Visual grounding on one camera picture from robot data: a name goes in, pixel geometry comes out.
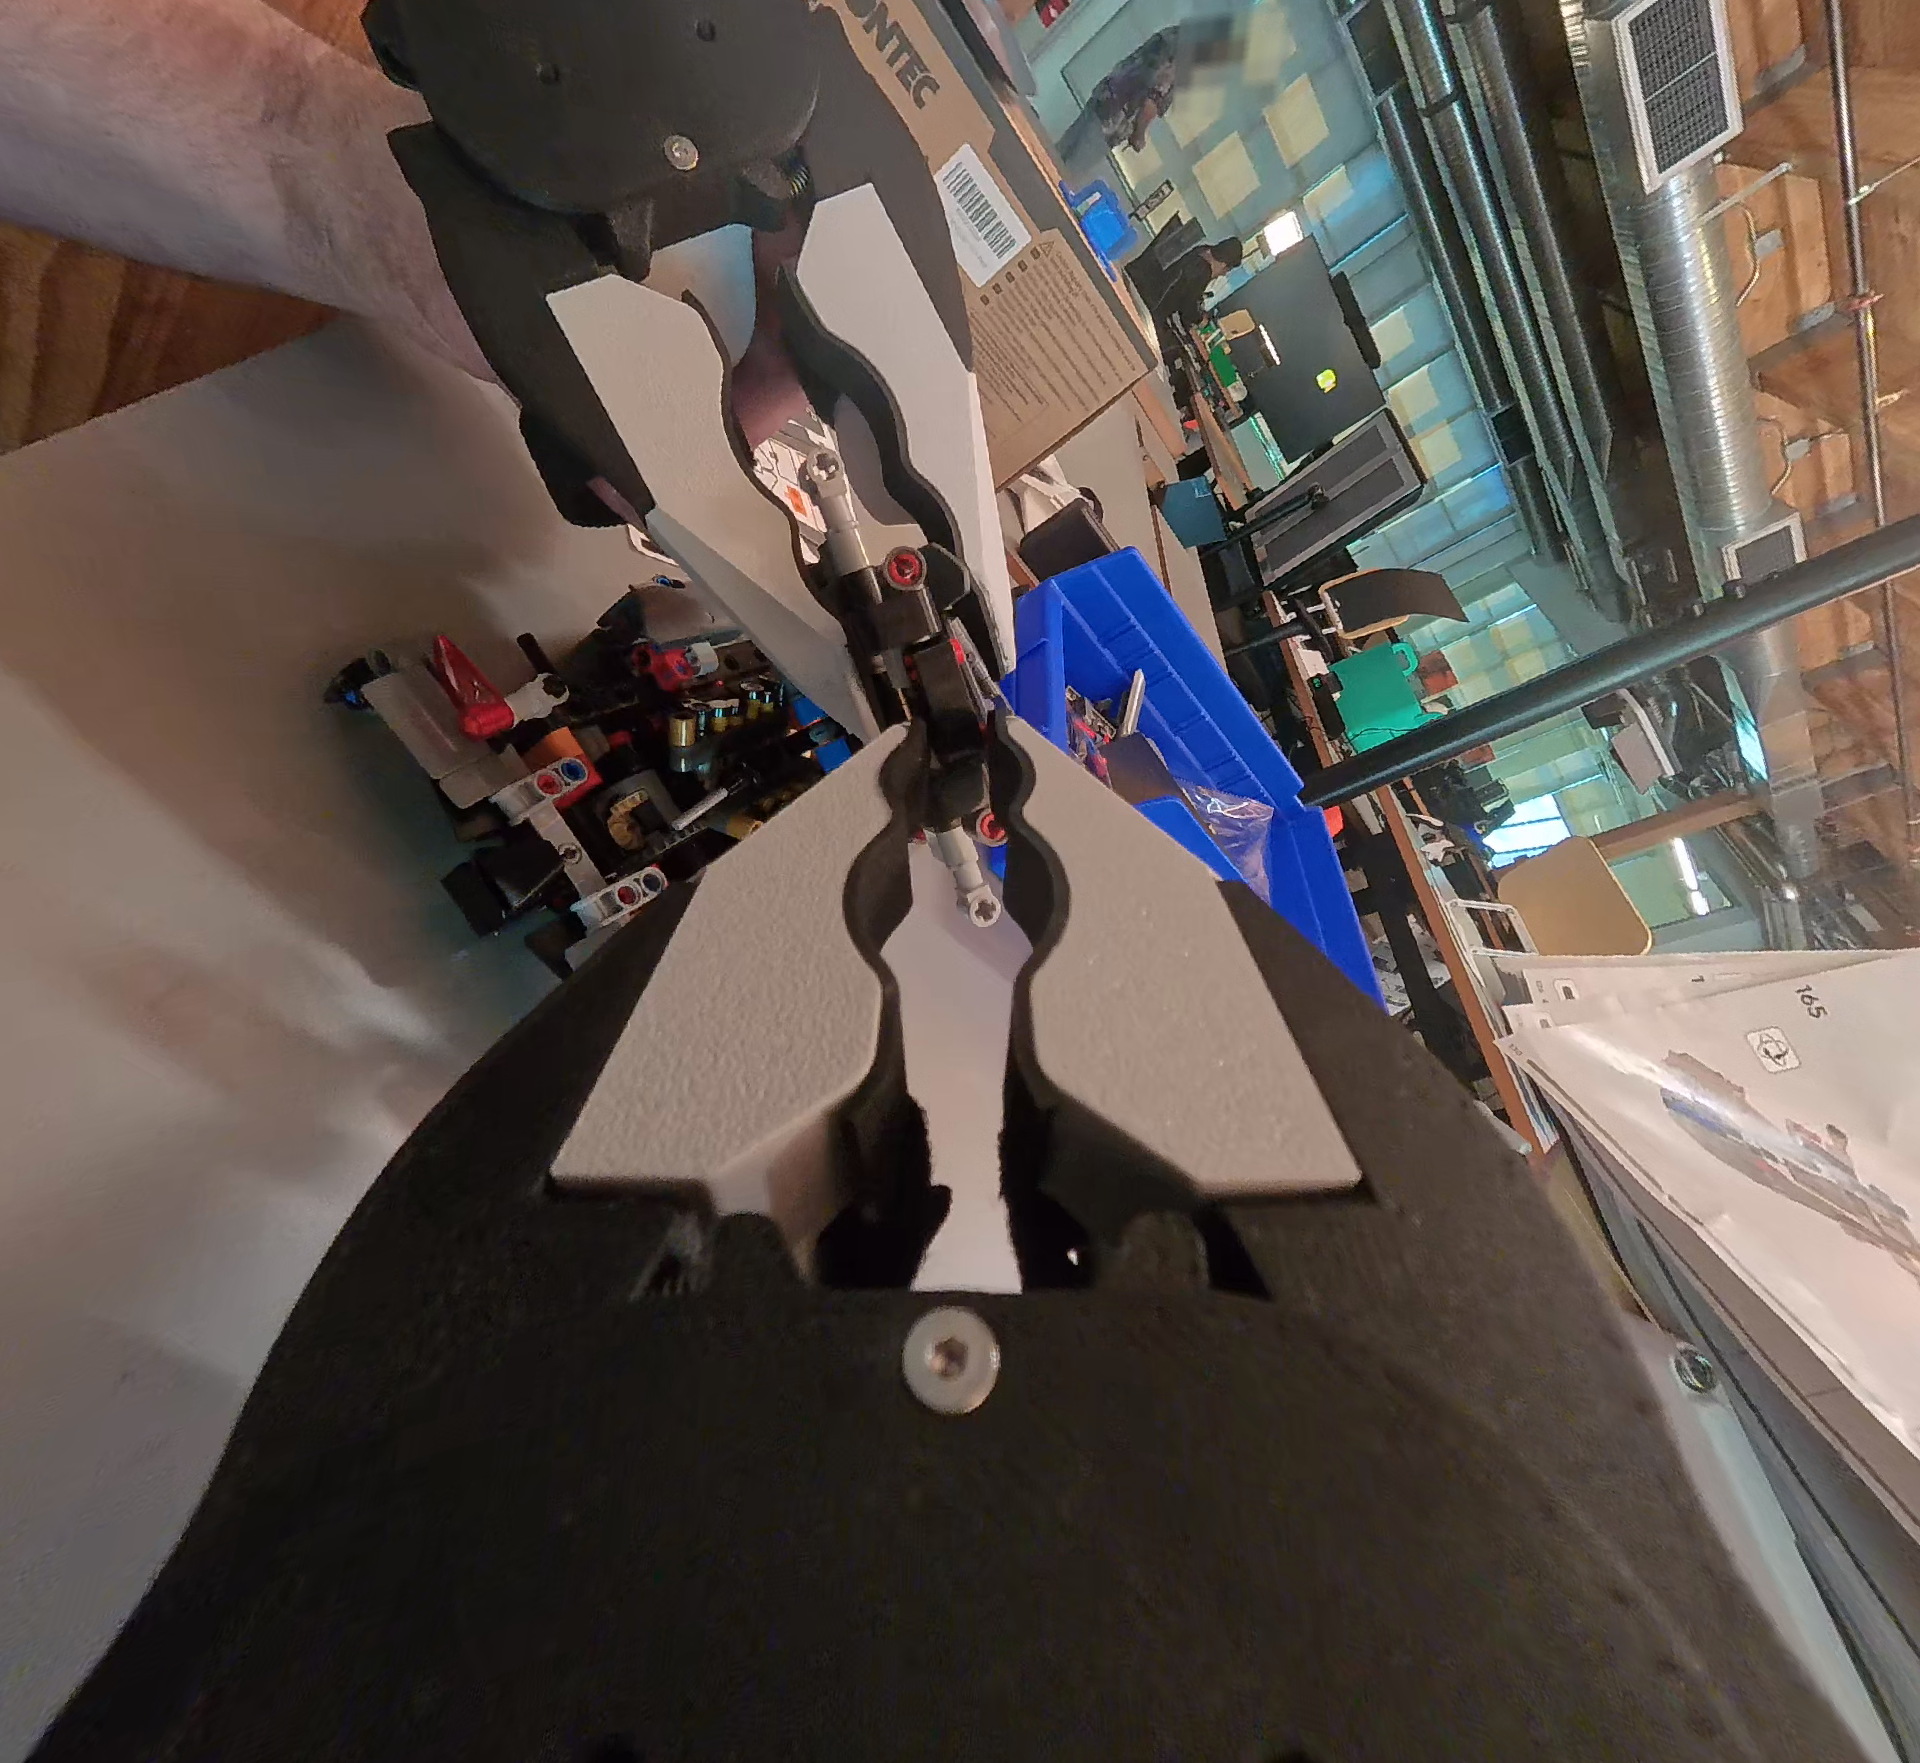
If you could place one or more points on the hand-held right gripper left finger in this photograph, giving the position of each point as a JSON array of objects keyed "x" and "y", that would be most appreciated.
[{"x": 720, "y": 1029}]

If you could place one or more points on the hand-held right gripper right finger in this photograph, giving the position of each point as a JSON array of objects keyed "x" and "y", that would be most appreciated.
[{"x": 1185, "y": 1029}]

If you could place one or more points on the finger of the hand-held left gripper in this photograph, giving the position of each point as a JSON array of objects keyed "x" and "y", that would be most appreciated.
[
  {"x": 916, "y": 353},
  {"x": 660, "y": 401}
]

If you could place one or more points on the large grey lego model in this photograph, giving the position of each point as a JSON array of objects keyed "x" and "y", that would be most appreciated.
[{"x": 629, "y": 759}]

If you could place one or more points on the small black lego assembly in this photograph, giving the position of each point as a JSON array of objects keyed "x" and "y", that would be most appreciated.
[{"x": 931, "y": 683}]

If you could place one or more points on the person's left forearm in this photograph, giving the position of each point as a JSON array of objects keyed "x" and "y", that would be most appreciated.
[{"x": 195, "y": 114}]

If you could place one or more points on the brown cardboard box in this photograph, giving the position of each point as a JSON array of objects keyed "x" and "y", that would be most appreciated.
[{"x": 1034, "y": 338}]

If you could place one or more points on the clear plastic bags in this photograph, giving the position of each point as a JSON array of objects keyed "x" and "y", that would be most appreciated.
[{"x": 1223, "y": 825}]

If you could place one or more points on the blue crate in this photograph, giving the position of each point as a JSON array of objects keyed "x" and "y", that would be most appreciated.
[{"x": 1100, "y": 215}]

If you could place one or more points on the small blue box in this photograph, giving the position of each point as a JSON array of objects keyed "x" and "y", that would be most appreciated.
[{"x": 1195, "y": 506}]

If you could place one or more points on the blue storage bin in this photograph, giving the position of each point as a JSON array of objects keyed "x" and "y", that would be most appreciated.
[{"x": 1155, "y": 683}]

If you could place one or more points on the green bag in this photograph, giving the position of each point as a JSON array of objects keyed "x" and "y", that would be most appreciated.
[{"x": 1372, "y": 698}]

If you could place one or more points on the black monitor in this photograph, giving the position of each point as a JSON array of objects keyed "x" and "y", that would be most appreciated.
[{"x": 1314, "y": 338}]

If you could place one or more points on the black stand pole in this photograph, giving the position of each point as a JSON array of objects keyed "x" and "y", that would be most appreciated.
[{"x": 1621, "y": 660}]

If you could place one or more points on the open instruction booklet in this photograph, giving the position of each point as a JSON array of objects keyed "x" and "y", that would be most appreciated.
[{"x": 1770, "y": 1117}]

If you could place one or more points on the white vent grille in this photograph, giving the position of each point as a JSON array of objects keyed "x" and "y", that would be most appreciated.
[{"x": 1678, "y": 68}]

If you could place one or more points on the silver air duct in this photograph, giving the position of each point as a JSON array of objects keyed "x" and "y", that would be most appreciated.
[{"x": 1666, "y": 291}]

